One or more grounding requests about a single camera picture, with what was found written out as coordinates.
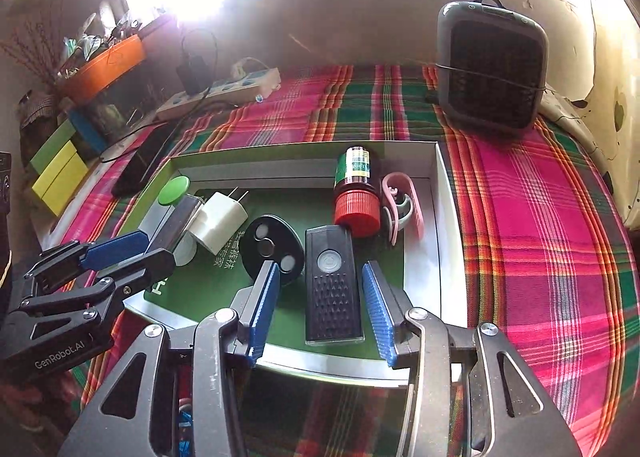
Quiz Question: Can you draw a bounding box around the clear storage container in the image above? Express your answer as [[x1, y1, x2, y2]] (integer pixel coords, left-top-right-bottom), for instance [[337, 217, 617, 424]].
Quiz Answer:
[[80, 62, 166, 138]]

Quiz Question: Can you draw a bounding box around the blue box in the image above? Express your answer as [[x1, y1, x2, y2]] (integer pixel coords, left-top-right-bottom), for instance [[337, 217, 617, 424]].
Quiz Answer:
[[67, 107, 108, 153]]

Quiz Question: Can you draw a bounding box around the grey rectangular block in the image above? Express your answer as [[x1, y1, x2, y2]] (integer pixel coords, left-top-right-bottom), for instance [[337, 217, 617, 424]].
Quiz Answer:
[[147, 194, 203, 258]]

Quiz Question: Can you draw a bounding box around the black smartphone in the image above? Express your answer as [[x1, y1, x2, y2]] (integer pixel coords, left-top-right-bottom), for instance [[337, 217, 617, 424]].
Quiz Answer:
[[111, 122, 176, 198]]

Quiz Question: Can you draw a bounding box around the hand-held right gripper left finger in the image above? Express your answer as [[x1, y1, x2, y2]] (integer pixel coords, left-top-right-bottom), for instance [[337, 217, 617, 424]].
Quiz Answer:
[[57, 259, 282, 457]]

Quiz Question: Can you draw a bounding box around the dried twig bundle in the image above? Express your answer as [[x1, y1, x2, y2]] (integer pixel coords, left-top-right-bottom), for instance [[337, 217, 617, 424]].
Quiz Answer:
[[0, 20, 63, 88]]

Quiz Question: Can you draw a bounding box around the black rectangular remote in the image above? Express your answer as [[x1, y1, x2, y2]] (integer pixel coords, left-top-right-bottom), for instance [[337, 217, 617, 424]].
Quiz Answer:
[[304, 226, 366, 345]]

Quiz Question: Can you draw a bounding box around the plaid cloth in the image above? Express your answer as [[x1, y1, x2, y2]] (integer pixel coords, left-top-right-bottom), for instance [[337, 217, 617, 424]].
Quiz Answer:
[[50, 62, 636, 457]]

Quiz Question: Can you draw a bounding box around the clear round jar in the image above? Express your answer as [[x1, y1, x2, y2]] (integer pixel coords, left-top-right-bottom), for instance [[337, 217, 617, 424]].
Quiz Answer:
[[174, 236, 199, 266]]

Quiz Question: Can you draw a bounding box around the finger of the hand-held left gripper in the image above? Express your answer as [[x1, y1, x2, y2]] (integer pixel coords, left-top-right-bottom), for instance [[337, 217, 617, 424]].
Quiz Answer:
[[19, 248, 177, 341], [25, 230, 152, 294]]

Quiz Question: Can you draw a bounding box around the black oval remote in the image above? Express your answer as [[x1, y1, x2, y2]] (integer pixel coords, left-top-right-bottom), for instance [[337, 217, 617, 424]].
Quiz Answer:
[[241, 214, 306, 288]]

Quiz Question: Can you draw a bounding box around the green suction cup holder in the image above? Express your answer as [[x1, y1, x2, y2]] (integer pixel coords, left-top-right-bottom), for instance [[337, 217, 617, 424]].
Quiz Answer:
[[156, 176, 192, 208]]

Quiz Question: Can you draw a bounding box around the beige power strip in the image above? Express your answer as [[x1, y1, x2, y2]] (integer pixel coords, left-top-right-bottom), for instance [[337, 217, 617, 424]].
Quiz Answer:
[[156, 68, 282, 120]]

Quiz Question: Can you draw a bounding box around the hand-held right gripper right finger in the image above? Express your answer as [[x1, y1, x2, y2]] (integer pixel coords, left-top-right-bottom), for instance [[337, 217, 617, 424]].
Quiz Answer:
[[361, 259, 583, 457]]

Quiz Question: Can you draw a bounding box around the orange plastic bin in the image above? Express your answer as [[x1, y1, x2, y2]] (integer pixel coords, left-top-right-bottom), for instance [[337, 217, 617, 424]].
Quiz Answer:
[[55, 34, 148, 100]]

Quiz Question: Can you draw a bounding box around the green cardboard box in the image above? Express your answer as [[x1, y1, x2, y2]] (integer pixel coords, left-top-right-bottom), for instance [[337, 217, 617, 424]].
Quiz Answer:
[[122, 140, 470, 388]]

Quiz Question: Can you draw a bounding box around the grey desk fan heater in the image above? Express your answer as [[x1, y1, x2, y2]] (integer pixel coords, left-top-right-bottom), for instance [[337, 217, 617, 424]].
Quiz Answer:
[[436, 0, 550, 132]]

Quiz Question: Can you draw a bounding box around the yellow box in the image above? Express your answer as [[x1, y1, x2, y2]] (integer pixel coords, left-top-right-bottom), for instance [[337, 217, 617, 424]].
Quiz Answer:
[[31, 142, 91, 215]]

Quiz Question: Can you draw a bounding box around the black charger adapter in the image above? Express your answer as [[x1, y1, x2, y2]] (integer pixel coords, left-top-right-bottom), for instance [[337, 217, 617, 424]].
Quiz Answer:
[[177, 57, 208, 93]]

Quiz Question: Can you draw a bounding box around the red capped bottle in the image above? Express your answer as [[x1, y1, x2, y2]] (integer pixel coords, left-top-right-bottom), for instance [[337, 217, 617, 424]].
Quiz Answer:
[[332, 147, 383, 238]]

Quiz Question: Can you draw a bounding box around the white charger adapter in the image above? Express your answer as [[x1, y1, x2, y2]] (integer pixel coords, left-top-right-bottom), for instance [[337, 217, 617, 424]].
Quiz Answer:
[[189, 187, 250, 255]]

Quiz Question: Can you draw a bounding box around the small pink clip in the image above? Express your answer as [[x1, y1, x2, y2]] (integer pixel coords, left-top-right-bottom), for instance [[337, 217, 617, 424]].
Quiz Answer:
[[381, 171, 427, 244]]

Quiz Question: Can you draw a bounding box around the black charger cable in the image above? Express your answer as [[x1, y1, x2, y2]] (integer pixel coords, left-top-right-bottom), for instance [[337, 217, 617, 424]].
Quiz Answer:
[[100, 28, 241, 163]]

